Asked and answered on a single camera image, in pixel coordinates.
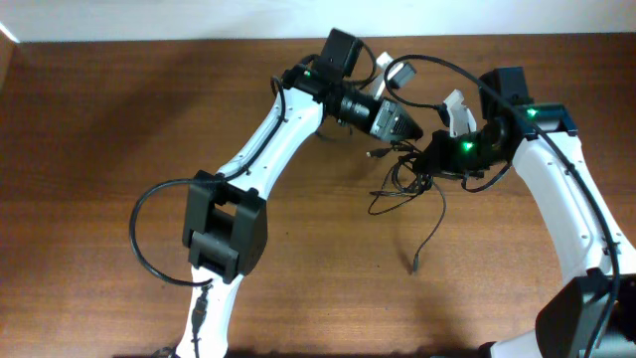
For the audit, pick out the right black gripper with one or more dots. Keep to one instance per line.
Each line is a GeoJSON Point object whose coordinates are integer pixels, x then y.
{"type": "Point", "coordinates": [436, 152]}

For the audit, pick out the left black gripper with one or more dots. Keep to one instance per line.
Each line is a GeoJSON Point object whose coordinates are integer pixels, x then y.
{"type": "Point", "coordinates": [388, 121]}

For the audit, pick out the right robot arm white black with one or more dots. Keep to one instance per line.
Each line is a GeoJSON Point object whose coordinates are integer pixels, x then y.
{"type": "Point", "coordinates": [593, 315]}

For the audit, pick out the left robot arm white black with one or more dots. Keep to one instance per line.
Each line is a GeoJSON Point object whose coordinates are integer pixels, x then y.
{"type": "Point", "coordinates": [225, 228]}

